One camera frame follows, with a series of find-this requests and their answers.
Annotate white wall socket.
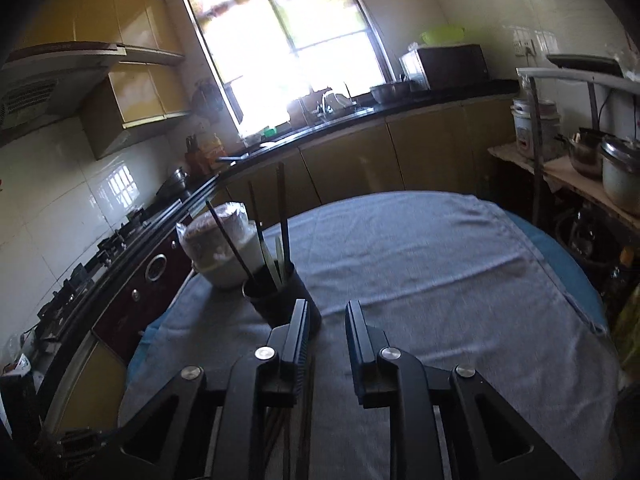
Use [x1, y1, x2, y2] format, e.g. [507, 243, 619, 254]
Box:
[514, 30, 556, 57]

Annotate yellow-green bag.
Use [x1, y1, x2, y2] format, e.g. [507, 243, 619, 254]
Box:
[612, 285, 640, 366]

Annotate steel pans on countertop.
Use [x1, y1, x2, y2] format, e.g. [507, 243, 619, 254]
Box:
[157, 167, 191, 196]

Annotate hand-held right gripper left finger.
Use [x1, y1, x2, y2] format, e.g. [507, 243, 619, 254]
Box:
[90, 299, 312, 480]

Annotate wooden cutting board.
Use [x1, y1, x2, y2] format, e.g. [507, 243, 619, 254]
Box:
[289, 96, 323, 123]

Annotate metal frame stand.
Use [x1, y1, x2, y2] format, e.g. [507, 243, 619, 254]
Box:
[516, 66, 640, 241]

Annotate green plastic basin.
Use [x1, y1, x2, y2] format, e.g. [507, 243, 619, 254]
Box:
[419, 26, 467, 46]

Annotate wooden shelf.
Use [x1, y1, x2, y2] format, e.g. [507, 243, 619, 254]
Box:
[487, 141, 640, 231]

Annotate black gas stove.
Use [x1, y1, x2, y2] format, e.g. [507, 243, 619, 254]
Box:
[35, 200, 186, 341]

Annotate empty steel basin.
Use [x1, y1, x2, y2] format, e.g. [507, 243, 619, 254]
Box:
[369, 81, 416, 105]

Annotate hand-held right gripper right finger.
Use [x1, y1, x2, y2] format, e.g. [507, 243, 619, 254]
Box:
[345, 300, 576, 480]

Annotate dark microwave oven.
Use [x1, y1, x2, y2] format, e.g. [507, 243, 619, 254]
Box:
[400, 44, 490, 92]

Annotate white plastic spoon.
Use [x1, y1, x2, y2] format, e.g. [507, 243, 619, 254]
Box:
[256, 222, 281, 286]
[274, 236, 293, 281]

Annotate yellow wall cabinets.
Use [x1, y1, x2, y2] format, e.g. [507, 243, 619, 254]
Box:
[15, 0, 191, 161]

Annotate glass jar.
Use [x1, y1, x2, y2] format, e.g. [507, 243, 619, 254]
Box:
[567, 205, 603, 261]

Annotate hanging round strainer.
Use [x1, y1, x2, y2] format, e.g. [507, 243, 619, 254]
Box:
[192, 77, 221, 111]

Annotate black utensil cup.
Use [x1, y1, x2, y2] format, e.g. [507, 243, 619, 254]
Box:
[241, 262, 322, 328]

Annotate bundle of dark chopsticks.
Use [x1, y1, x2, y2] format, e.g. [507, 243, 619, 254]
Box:
[205, 162, 313, 480]

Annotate maroon built-in oven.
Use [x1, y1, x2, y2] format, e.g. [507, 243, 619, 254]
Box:
[92, 232, 196, 363]

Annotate wooden knife block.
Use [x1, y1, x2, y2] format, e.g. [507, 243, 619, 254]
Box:
[185, 135, 203, 176]

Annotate grey tablecloth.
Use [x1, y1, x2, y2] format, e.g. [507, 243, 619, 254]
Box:
[117, 190, 626, 480]

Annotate black flat tray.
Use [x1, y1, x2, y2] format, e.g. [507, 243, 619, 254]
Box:
[546, 53, 625, 78]

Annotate bright kitchen window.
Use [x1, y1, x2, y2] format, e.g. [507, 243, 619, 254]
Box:
[179, 0, 401, 138]

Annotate grey range hood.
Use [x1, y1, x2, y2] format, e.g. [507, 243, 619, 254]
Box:
[0, 42, 128, 148]

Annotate yellow oil bottle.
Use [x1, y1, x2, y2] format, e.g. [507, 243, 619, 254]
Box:
[200, 132, 226, 171]

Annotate black kitchen countertop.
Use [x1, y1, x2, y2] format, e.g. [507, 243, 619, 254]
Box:
[30, 79, 521, 401]

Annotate white rice cooker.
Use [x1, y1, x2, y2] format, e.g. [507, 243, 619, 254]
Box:
[511, 96, 562, 161]

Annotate large steel pot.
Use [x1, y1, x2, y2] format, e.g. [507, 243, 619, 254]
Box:
[600, 135, 640, 216]

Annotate metal basin with dishes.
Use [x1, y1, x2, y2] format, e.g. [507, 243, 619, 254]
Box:
[327, 92, 358, 113]

